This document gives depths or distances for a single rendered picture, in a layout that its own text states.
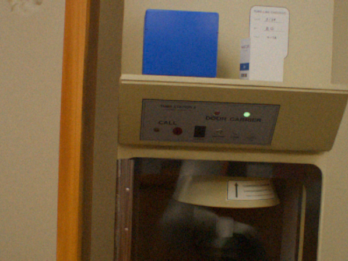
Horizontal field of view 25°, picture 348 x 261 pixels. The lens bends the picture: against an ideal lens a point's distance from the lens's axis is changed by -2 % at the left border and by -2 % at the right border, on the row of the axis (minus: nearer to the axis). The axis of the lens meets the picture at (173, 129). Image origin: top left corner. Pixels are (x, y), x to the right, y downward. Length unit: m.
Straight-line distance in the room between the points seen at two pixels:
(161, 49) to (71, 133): 0.17
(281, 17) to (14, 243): 0.77
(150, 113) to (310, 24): 0.29
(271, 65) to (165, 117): 0.17
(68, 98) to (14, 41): 0.55
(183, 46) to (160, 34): 0.04
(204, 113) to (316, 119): 0.16
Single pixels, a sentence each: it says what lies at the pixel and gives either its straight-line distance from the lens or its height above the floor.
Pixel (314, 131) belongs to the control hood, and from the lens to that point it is 1.14.
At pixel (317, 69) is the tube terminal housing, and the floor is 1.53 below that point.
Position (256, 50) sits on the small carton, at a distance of 1.09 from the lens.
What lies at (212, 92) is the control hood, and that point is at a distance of 1.06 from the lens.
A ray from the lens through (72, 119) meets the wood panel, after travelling 1.08.
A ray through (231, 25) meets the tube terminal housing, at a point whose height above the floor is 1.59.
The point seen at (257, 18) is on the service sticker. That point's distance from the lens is 1.18.
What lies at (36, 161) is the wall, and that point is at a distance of 1.61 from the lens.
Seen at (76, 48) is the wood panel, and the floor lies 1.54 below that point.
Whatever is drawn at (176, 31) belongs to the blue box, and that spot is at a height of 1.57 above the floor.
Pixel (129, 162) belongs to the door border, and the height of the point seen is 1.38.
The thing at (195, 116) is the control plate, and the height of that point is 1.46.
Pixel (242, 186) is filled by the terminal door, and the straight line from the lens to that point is 1.17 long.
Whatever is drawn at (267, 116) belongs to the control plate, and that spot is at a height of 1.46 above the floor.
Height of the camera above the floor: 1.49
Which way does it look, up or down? 3 degrees down
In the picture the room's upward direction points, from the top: 3 degrees clockwise
